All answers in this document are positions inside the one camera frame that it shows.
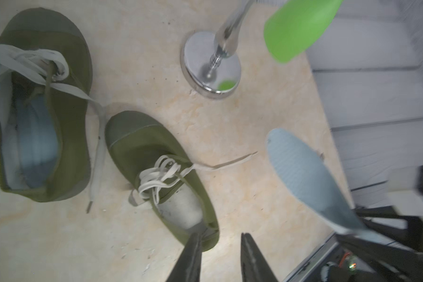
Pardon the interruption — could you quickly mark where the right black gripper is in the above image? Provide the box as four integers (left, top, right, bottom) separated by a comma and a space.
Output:
337, 206, 423, 282

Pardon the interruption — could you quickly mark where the hanging green plastic wine glass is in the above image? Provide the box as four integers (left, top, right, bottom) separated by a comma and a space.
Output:
263, 0, 343, 63

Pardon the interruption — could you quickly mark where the grey insole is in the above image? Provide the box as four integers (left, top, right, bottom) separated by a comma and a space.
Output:
14, 93, 59, 189
266, 128, 392, 245

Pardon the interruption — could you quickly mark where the olive green shoe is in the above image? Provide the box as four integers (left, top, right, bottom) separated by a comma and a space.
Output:
0, 8, 106, 203
104, 110, 259, 253

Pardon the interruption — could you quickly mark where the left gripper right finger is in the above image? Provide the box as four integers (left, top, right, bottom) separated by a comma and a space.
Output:
240, 233, 278, 282

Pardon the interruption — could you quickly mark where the silver metal glass stand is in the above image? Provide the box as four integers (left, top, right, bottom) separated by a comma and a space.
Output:
180, 1, 255, 100

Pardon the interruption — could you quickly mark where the aluminium rail base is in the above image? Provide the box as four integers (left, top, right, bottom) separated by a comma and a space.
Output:
283, 233, 344, 282

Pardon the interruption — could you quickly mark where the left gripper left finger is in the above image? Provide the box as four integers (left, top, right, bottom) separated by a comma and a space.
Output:
166, 233, 203, 282

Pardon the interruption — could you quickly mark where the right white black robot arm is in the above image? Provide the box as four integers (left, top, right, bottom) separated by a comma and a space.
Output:
337, 165, 423, 282

